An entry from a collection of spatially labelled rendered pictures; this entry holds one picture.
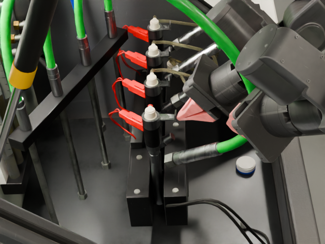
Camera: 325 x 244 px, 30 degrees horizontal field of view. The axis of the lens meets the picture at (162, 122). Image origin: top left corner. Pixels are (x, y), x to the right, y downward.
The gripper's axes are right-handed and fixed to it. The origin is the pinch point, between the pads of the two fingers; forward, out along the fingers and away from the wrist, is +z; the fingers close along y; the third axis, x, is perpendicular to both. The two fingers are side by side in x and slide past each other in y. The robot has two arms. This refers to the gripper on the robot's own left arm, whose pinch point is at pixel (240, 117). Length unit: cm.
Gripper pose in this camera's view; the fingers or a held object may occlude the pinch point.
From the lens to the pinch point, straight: 77.3
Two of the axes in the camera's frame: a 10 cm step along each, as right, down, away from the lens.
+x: 6.5, 7.3, 2.2
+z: -3.8, 0.6, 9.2
